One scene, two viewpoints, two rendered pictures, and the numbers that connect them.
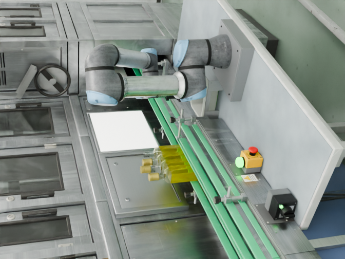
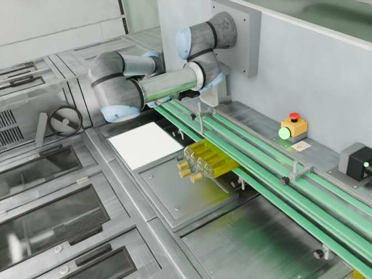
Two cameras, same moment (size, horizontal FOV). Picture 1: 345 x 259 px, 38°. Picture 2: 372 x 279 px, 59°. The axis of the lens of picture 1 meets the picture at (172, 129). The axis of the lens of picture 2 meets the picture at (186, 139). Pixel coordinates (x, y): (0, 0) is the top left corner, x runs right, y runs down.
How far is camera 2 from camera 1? 0.86 m
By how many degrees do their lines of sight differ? 5
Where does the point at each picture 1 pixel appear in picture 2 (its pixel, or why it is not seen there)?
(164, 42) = not seen: hidden behind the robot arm
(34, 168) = (73, 207)
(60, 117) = (83, 151)
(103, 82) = (117, 92)
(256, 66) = (269, 29)
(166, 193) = (211, 189)
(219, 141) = (248, 121)
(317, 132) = not seen: outside the picture
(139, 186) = (182, 190)
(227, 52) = (232, 27)
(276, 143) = (324, 98)
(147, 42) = not seen: hidden behind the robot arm
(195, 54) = (201, 39)
